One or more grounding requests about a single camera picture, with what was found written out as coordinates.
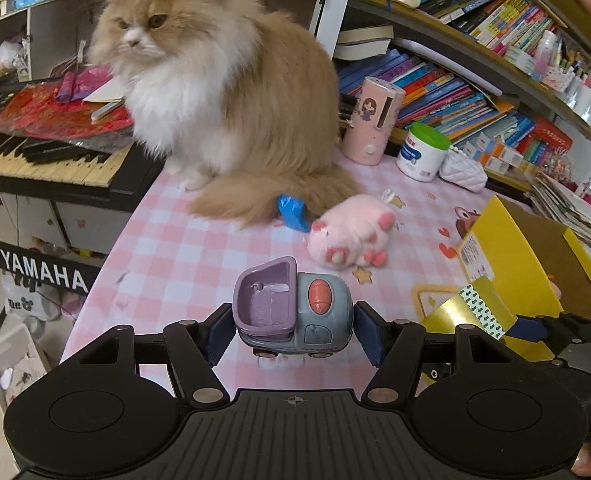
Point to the cups of coloured pens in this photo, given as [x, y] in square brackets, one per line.
[580, 90]

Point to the pink humidifier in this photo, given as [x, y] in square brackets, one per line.
[370, 120]

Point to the red foil packets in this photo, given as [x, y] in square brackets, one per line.
[35, 115]

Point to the grey purple toy truck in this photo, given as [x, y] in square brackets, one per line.
[295, 310]

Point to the stack of papers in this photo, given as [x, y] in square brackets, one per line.
[570, 210]

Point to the row of colourful thin books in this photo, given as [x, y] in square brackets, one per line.
[505, 15]

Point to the white drawer cabinet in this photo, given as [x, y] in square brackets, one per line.
[75, 225]

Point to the pink checkered tablecloth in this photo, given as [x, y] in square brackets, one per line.
[175, 260]

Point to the white desk shelf unit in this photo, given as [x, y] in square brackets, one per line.
[50, 25]

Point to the fluffy orange white cat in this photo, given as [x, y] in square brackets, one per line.
[215, 90]

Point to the black keyboard stand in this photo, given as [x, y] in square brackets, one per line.
[40, 270]

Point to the small white tub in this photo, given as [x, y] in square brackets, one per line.
[521, 59]

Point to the white quilted pouch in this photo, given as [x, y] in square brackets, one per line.
[463, 172]

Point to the white jar green lid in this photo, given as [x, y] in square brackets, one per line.
[420, 155]

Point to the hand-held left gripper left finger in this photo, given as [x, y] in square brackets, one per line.
[220, 335]

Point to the white envelope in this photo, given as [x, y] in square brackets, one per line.
[105, 97]

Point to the white plastic basket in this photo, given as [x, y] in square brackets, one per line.
[5, 360]

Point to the small blue toy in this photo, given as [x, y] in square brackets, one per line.
[293, 212]

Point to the gold tape roll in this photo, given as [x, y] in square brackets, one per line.
[455, 312]

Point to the crumpled clear plastic bag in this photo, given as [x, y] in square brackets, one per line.
[11, 55]

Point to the yellow cardboard box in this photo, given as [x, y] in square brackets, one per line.
[510, 260]

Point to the wooden bookshelf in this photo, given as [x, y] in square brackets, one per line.
[475, 52]

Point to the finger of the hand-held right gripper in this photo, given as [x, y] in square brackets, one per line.
[525, 329]

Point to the purple foil bag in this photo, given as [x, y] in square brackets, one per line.
[73, 85]

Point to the thick dark book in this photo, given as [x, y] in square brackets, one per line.
[363, 42]

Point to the white printed plastic bag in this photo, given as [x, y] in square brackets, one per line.
[28, 300]

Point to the pink plush pig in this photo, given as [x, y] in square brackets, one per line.
[348, 230]

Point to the white pink lotion bottle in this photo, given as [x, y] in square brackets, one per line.
[545, 52]

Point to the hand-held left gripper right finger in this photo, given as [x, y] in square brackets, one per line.
[368, 332]

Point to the row of blue red books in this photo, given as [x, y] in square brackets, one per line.
[445, 100]

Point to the black electronic keyboard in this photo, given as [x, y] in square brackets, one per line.
[50, 165]

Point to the cream yellow-edged placemat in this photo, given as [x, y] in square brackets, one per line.
[425, 297]

